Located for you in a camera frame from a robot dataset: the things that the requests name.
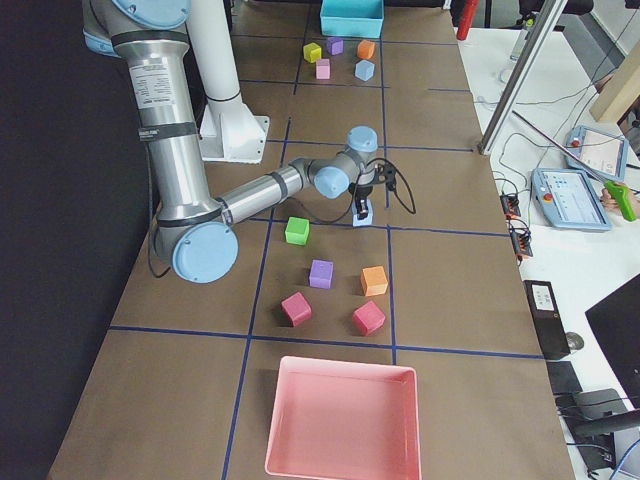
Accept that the red foam block right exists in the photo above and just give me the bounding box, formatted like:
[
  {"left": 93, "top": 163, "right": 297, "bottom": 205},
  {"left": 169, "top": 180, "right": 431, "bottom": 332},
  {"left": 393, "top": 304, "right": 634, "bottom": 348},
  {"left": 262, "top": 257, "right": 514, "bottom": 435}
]
[{"left": 352, "top": 301, "right": 386, "bottom": 336}]

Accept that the purple foam block near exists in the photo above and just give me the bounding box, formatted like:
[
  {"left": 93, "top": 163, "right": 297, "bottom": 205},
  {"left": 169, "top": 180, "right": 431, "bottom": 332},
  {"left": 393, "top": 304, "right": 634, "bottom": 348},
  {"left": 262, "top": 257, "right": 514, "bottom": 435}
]
[{"left": 309, "top": 259, "right": 334, "bottom": 289}]

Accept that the black box on desk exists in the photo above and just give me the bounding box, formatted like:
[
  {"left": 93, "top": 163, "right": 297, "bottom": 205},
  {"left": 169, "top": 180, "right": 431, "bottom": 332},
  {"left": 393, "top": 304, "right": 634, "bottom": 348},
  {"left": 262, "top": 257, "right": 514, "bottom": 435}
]
[{"left": 523, "top": 280, "right": 570, "bottom": 360}]

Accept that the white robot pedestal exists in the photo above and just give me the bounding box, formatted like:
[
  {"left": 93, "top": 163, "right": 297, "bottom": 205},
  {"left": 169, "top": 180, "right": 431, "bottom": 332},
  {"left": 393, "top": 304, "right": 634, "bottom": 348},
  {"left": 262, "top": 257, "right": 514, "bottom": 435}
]
[{"left": 187, "top": 0, "right": 270, "bottom": 164}]

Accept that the orange foam block far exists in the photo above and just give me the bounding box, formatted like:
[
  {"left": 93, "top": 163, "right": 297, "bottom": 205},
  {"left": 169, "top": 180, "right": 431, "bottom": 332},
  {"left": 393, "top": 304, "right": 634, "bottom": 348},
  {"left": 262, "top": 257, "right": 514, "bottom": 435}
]
[{"left": 356, "top": 40, "right": 376, "bottom": 60}]

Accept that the red fire extinguisher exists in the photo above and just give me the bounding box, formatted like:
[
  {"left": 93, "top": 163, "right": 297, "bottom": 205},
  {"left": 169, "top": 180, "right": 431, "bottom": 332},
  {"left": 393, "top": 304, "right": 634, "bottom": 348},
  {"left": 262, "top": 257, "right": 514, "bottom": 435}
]
[{"left": 456, "top": 0, "right": 479, "bottom": 41}]

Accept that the yellow foam block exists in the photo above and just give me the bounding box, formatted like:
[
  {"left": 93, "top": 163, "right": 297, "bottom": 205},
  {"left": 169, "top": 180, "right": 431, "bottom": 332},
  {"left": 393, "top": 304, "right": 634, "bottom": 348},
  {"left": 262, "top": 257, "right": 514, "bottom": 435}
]
[{"left": 303, "top": 42, "right": 322, "bottom": 64}]

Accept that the pink plastic tray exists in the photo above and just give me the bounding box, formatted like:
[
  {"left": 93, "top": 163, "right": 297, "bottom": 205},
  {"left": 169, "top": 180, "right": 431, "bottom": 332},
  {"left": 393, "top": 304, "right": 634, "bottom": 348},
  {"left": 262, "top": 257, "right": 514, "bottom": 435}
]
[{"left": 265, "top": 356, "right": 422, "bottom": 479}]

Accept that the near teach pendant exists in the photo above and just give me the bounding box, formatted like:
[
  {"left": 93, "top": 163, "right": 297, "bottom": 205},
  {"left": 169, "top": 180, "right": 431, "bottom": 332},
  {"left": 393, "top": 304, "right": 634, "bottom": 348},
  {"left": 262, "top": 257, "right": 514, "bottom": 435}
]
[{"left": 531, "top": 168, "right": 612, "bottom": 232}]

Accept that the teach pendant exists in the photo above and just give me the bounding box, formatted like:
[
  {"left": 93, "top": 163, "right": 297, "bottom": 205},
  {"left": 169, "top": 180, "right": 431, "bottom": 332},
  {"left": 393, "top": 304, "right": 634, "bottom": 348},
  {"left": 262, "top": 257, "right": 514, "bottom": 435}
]
[
  {"left": 531, "top": 168, "right": 612, "bottom": 232},
  {"left": 565, "top": 125, "right": 630, "bottom": 182}
]

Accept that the red foam block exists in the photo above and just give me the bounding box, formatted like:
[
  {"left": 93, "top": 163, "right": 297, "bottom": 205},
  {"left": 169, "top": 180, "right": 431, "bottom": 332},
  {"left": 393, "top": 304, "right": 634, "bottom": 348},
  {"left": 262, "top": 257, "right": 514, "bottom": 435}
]
[
  {"left": 352, "top": 301, "right": 386, "bottom": 336},
  {"left": 280, "top": 292, "right": 312, "bottom": 327}
]

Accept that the pink foam block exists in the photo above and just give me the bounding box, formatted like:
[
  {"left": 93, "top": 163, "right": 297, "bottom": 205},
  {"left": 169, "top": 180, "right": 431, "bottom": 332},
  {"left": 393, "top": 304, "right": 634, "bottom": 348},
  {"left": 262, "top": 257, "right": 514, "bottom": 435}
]
[{"left": 315, "top": 59, "right": 331, "bottom": 80}]

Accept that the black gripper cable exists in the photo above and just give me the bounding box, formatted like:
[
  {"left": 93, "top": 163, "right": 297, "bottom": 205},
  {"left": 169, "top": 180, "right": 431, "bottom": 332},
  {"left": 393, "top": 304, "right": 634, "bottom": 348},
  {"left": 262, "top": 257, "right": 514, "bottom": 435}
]
[{"left": 287, "top": 158, "right": 417, "bottom": 225}]

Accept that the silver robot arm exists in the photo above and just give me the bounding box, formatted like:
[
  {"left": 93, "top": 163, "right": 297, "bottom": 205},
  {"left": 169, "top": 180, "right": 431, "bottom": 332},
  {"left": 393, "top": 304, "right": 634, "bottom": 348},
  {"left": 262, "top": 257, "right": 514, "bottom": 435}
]
[{"left": 83, "top": 1, "right": 394, "bottom": 283}]

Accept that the aluminium frame post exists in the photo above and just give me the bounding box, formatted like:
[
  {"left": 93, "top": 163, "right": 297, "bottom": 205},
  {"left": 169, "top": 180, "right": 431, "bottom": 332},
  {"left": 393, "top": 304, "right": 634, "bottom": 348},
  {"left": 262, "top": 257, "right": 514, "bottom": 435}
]
[{"left": 478, "top": 0, "right": 568, "bottom": 155}]

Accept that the orange foam block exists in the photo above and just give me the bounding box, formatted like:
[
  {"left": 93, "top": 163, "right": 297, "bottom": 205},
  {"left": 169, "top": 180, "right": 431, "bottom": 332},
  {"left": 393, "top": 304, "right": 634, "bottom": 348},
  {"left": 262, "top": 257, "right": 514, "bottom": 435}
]
[
  {"left": 356, "top": 40, "right": 376, "bottom": 60},
  {"left": 360, "top": 266, "right": 388, "bottom": 297}
]

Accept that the green foam block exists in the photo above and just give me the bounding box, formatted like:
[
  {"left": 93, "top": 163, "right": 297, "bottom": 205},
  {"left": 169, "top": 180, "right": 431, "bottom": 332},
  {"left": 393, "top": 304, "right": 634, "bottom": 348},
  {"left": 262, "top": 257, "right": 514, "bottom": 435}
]
[{"left": 285, "top": 217, "right": 310, "bottom": 246}]

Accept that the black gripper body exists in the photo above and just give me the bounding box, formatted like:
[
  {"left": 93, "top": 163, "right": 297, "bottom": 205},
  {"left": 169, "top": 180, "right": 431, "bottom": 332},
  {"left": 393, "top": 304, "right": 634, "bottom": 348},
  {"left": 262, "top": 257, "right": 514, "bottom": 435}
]
[{"left": 349, "top": 165, "right": 395, "bottom": 201}]

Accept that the purple foam block far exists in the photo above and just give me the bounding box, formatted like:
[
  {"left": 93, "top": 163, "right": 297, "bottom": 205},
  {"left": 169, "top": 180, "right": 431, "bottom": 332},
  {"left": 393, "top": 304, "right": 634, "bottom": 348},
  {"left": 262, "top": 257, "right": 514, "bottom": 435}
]
[{"left": 326, "top": 37, "right": 344, "bottom": 56}]

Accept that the orange foam block near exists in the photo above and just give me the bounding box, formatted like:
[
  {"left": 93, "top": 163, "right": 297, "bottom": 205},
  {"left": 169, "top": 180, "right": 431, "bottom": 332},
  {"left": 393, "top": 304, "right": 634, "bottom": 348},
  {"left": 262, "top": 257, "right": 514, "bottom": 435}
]
[{"left": 360, "top": 266, "right": 388, "bottom": 297}]

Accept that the light blue foam block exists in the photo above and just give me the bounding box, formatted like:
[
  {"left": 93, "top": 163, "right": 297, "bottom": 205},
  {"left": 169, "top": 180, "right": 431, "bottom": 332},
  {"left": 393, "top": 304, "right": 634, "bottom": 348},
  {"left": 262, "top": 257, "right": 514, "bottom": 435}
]
[{"left": 352, "top": 209, "right": 373, "bottom": 227}]

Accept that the blue plastic bin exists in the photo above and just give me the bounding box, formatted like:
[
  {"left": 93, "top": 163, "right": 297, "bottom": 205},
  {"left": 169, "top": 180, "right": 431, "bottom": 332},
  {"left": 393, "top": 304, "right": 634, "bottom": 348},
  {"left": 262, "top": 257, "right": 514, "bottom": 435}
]
[{"left": 320, "top": 0, "right": 384, "bottom": 39}]

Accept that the green handled reach grabber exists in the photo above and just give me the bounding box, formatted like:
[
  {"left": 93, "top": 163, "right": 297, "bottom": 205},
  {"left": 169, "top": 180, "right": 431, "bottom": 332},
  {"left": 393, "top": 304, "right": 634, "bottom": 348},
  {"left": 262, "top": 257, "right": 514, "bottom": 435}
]
[{"left": 513, "top": 111, "right": 637, "bottom": 221}]

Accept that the red foam block left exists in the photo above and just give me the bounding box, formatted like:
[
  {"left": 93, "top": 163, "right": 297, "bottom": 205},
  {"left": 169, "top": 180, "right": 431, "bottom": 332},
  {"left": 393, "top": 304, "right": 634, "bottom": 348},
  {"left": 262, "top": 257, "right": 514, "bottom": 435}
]
[{"left": 280, "top": 292, "right": 312, "bottom": 327}]

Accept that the far teach pendant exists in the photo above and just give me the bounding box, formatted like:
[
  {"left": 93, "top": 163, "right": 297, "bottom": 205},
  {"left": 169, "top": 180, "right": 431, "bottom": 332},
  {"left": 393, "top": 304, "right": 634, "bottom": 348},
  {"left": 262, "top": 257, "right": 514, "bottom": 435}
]
[{"left": 565, "top": 125, "right": 630, "bottom": 182}]

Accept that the purple foam block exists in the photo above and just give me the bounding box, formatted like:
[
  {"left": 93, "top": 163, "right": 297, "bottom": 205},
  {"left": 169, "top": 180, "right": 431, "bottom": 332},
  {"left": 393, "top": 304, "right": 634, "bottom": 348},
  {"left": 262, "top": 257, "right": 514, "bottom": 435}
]
[
  {"left": 326, "top": 37, "right": 344, "bottom": 56},
  {"left": 309, "top": 259, "right": 334, "bottom": 289}
]

